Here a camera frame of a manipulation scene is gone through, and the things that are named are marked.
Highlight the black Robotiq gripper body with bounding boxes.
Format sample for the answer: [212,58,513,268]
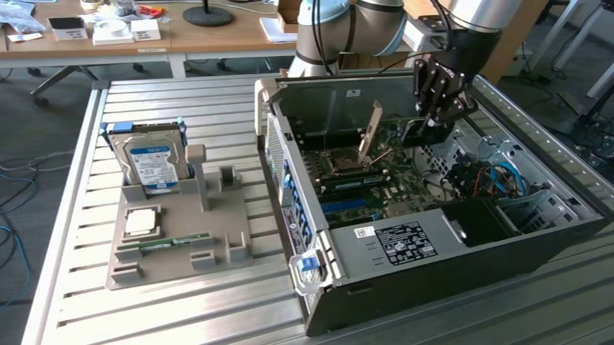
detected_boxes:
[438,27,503,82]

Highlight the black Nvidia graphics card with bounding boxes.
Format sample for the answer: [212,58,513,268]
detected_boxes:
[357,99,455,169]

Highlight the wooden cabinet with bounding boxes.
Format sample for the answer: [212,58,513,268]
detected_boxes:
[401,0,549,84]

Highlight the silver perforated drive cage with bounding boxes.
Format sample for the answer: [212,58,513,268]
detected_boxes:
[417,118,529,201]

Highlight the metal socket cover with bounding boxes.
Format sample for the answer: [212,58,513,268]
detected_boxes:
[369,143,397,168]

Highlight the green motherboard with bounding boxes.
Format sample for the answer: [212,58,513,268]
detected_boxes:
[300,114,459,231]

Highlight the CPU socket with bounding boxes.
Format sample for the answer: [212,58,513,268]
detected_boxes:
[320,147,374,177]

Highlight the black chair base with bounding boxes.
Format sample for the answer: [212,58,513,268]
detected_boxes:
[555,91,614,170]

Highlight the silver disk bay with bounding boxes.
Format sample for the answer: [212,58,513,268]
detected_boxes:
[493,186,585,234]

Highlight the white paper stack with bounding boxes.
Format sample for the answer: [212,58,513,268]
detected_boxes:
[259,16,299,45]

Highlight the small cardboard box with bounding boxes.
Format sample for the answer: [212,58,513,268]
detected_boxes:
[276,0,302,25]

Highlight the long expansion slot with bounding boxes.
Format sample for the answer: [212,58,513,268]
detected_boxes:
[326,211,383,222]
[320,199,374,215]

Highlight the grey power supply unit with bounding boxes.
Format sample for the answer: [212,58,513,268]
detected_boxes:
[328,208,469,280]

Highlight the black open PC case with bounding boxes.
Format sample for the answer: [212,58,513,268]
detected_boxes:
[254,64,614,337]

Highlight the black round lamp base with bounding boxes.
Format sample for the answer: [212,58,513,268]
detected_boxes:
[182,0,236,27]

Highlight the blue case latch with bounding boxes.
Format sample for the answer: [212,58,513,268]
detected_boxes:
[296,255,322,275]

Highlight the small white box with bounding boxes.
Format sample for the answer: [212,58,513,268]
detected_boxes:
[130,19,162,42]

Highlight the hard disk in blue caddy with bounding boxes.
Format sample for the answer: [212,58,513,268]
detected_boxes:
[100,116,192,196]

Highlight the grey parts rack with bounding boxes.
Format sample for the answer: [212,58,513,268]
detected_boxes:
[104,143,255,291]

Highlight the flat white box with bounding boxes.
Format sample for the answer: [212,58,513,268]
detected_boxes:
[91,27,135,47]

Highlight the white tape roll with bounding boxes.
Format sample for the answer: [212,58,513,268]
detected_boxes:
[94,19,130,37]

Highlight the silver CPU chip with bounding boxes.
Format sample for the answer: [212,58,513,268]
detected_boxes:
[124,208,159,236]

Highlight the long wooden desk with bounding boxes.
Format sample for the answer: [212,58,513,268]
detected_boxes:
[0,0,435,106]

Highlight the white box with black top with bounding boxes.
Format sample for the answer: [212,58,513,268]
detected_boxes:
[47,16,91,42]

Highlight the white paper card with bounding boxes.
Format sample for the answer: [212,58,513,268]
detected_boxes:
[5,32,46,43]

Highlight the clear plastic bag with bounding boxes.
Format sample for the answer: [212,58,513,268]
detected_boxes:
[0,1,48,34]

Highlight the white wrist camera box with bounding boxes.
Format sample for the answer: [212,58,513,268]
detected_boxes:
[401,16,455,54]

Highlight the blue SATA wire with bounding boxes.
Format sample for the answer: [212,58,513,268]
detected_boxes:
[483,161,530,198]

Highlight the white desk frame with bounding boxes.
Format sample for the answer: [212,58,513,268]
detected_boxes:
[525,0,614,98]

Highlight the grey case handle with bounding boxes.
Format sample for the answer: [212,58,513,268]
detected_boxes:
[254,78,283,147]
[288,247,338,297]

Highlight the white floor cable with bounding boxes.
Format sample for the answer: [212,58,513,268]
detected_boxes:
[0,149,74,173]

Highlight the blue floor cable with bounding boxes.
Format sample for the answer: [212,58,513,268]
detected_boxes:
[0,172,38,310]

